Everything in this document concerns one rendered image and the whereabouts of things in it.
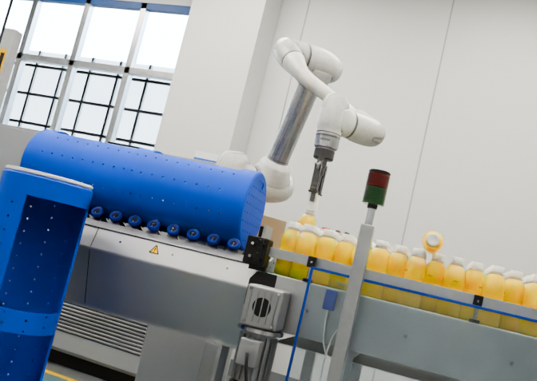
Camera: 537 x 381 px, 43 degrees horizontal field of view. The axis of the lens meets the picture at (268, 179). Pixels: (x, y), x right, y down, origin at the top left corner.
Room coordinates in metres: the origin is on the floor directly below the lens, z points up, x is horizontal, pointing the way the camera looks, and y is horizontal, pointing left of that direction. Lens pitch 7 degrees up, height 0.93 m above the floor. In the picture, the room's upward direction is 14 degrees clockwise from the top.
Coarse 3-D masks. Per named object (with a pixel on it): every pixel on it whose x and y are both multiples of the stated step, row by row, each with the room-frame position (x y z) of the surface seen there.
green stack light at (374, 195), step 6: (366, 186) 1.92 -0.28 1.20; (372, 186) 1.90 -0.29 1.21; (366, 192) 1.91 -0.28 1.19; (372, 192) 1.90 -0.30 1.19; (378, 192) 1.90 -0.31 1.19; (384, 192) 1.91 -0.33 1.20; (366, 198) 1.91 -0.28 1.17; (372, 198) 1.90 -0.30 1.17; (378, 198) 1.90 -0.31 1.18; (384, 198) 1.91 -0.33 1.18; (378, 204) 1.90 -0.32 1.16
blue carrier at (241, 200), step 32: (32, 160) 2.48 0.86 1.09; (64, 160) 2.44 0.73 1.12; (96, 160) 2.42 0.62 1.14; (128, 160) 2.40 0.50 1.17; (160, 160) 2.39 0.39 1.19; (96, 192) 2.42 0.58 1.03; (128, 192) 2.37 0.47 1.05; (160, 192) 2.34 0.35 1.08; (192, 192) 2.31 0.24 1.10; (224, 192) 2.28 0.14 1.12; (256, 192) 2.37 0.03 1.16; (192, 224) 2.34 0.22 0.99; (224, 224) 2.29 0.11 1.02; (256, 224) 2.46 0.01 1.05
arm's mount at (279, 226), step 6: (264, 216) 2.89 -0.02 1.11; (264, 222) 2.90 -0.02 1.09; (270, 222) 2.97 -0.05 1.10; (276, 222) 3.04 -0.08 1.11; (282, 222) 3.10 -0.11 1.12; (276, 228) 3.06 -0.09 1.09; (282, 228) 3.12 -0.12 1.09; (276, 234) 3.07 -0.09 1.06; (282, 234) 3.14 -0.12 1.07; (276, 240) 3.09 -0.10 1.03; (276, 246) 3.10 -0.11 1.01
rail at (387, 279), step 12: (276, 252) 2.15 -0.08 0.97; (288, 252) 2.14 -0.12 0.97; (324, 264) 2.11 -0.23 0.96; (336, 264) 2.10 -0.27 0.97; (372, 276) 2.07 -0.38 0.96; (384, 276) 2.06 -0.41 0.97; (396, 276) 2.05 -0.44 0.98; (408, 288) 2.04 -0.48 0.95; (420, 288) 2.03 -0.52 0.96; (432, 288) 2.02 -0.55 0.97; (444, 288) 2.01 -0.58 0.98; (468, 300) 1.99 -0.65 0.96; (492, 300) 1.98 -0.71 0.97; (516, 312) 1.96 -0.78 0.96; (528, 312) 1.95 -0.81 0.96
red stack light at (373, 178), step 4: (372, 172) 1.91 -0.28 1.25; (368, 176) 1.92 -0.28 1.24; (372, 176) 1.91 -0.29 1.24; (376, 176) 1.90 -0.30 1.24; (380, 176) 1.90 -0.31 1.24; (384, 176) 1.90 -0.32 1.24; (388, 176) 1.91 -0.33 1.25; (368, 180) 1.92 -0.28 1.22; (372, 180) 1.91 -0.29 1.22; (376, 180) 1.90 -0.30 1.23; (380, 180) 1.90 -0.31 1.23; (384, 180) 1.90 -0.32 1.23; (388, 180) 1.91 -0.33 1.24; (368, 184) 1.91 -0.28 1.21; (372, 184) 1.90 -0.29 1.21; (376, 184) 1.90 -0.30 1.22; (380, 184) 1.90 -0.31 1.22; (384, 184) 1.90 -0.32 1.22; (388, 184) 1.92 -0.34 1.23; (384, 188) 1.90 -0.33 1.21
